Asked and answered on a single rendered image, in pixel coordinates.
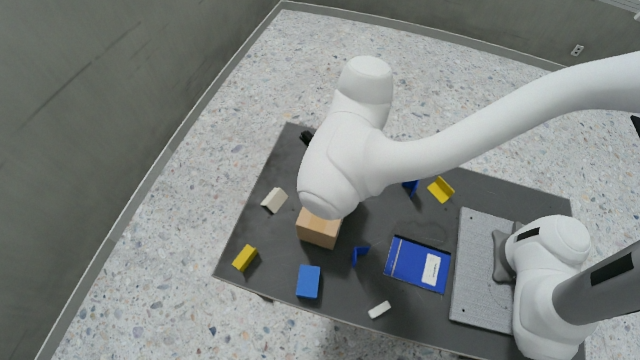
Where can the blue notebook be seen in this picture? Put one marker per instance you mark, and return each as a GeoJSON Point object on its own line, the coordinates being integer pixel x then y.
{"type": "Point", "coordinates": [418, 263]}

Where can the brown cardboard box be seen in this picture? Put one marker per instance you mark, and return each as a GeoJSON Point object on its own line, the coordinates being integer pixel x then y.
{"type": "Point", "coordinates": [315, 230]}

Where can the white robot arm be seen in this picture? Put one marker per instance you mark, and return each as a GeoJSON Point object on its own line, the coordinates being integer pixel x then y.
{"type": "Point", "coordinates": [349, 159]}

